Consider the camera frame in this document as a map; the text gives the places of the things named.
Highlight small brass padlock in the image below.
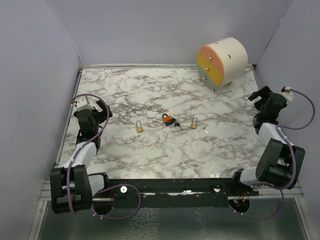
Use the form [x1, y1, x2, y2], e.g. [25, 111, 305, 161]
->
[136, 120, 144, 133]

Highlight orange black padlock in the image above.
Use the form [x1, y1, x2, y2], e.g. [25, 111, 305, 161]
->
[161, 113, 177, 127]

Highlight silver keys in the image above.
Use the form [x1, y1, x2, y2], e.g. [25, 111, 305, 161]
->
[202, 126, 209, 134]

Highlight black keys of orange padlock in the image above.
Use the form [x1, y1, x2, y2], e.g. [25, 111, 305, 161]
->
[173, 122, 183, 132]

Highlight brass long-shackle padlock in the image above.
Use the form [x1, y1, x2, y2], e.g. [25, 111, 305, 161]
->
[190, 117, 198, 130]

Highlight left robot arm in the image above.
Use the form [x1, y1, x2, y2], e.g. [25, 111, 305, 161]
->
[50, 95, 113, 214]

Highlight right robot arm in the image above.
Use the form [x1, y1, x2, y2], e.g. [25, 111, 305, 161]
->
[229, 86, 305, 196]

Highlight round pastel drawer cabinet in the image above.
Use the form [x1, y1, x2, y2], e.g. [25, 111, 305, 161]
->
[196, 37, 248, 91]

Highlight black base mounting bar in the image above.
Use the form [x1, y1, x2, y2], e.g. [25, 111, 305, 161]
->
[93, 172, 259, 209]

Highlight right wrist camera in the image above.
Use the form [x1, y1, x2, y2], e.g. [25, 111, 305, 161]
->
[281, 86, 295, 102]

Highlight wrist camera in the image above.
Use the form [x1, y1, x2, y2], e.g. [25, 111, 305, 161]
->
[71, 95, 94, 112]
[281, 86, 295, 102]

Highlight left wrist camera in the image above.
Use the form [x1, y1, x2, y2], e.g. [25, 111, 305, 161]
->
[71, 95, 94, 112]

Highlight aluminium frame rail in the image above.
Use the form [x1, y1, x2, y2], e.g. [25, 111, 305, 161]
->
[258, 180, 304, 198]

